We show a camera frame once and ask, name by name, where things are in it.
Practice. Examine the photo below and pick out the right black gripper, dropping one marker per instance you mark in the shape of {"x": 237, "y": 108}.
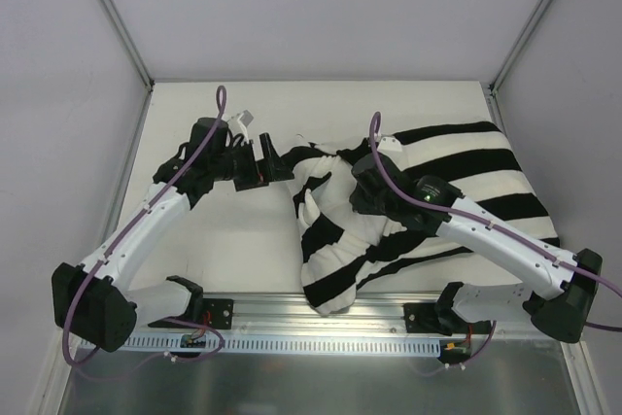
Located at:
{"x": 362, "y": 198}

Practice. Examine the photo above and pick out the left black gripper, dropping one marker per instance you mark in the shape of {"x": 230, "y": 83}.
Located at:
{"x": 254, "y": 168}

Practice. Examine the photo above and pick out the black white striped pillowcase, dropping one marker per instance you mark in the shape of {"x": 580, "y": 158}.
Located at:
{"x": 343, "y": 250}

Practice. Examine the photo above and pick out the white pillow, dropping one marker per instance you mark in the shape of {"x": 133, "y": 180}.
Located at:
{"x": 323, "y": 183}

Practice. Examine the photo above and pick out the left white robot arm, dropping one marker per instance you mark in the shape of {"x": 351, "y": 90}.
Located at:
{"x": 94, "y": 299}

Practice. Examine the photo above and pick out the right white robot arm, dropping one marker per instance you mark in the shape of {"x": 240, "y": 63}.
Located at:
{"x": 556, "y": 287}

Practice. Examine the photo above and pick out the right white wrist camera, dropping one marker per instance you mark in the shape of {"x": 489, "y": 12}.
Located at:
{"x": 389, "y": 145}

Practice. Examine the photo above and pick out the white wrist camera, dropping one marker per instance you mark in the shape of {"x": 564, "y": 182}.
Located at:
{"x": 240, "y": 122}
{"x": 389, "y": 145}

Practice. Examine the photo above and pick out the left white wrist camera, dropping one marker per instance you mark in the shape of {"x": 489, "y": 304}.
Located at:
{"x": 240, "y": 122}

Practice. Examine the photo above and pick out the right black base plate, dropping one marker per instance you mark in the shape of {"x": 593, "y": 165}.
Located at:
{"x": 420, "y": 315}

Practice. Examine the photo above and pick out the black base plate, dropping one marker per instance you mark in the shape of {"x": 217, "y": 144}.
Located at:
{"x": 420, "y": 315}
{"x": 213, "y": 312}

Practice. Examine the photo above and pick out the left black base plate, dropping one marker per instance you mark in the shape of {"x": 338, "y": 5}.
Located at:
{"x": 213, "y": 312}

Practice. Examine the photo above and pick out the white slotted cable duct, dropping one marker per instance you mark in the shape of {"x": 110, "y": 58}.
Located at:
{"x": 237, "y": 343}

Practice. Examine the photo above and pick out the left aluminium frame post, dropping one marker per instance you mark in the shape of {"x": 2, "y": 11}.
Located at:
{"x": 119, "y": 27}

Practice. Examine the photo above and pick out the aluminium frame post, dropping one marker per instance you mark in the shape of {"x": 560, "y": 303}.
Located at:
{"x": 119, "y": 27}
{"x": 526, "y": 34}

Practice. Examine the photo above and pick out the right aluminium frame post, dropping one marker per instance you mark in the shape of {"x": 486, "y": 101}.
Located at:
{"x": 526, "y": 34}

